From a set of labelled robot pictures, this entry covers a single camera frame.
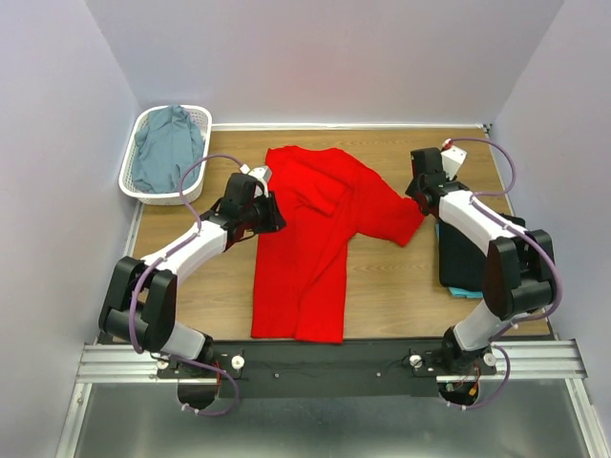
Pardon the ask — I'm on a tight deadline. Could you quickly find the aluminium frame rail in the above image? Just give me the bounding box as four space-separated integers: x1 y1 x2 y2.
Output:
57 338 592 457

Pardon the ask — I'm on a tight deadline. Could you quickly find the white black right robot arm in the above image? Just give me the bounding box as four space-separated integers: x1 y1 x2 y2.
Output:
406 142 562 374

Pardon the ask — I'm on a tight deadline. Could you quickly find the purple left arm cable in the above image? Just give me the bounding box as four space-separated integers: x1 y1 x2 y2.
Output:
128 153 240 417

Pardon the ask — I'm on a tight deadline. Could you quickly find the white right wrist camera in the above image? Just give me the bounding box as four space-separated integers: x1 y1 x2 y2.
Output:
441 139 468 180

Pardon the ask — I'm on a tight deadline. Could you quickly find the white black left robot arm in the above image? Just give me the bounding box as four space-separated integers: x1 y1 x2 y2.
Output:
98 166 285 377

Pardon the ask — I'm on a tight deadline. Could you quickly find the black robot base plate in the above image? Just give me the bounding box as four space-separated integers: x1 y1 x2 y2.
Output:
159 338 496 400

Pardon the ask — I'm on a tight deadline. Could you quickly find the red t shirt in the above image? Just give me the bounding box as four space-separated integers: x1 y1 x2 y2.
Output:
251 146 424 344

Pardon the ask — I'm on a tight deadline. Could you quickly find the folded black t shirt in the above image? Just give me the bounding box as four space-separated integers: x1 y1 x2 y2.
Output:
437 212 527 293

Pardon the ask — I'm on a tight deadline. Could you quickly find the white plastic laundry basket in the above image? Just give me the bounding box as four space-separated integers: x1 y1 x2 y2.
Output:
118 104 212 206

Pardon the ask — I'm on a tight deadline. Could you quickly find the white table edge strip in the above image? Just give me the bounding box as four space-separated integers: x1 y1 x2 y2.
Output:
212 122 486 132

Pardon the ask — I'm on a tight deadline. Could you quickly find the folded teal t shirt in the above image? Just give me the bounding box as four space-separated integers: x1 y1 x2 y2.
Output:
434 223 486 301

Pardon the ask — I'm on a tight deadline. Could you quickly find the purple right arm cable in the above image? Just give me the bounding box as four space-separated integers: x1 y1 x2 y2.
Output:
441 136 564 411

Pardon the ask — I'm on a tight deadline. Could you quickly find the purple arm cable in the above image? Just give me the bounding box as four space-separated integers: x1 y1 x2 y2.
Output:
128 153 240 417
441 136 564 411

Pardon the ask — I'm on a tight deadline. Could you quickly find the grey-blue t shirt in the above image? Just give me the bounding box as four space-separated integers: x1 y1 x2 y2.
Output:
132 105 205 194

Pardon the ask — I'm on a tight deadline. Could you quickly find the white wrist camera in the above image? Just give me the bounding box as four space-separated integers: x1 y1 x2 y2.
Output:
239 164 272 184
441 139 468 180

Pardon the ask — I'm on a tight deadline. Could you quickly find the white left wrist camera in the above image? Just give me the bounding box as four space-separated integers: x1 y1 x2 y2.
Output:
239 164 272 184

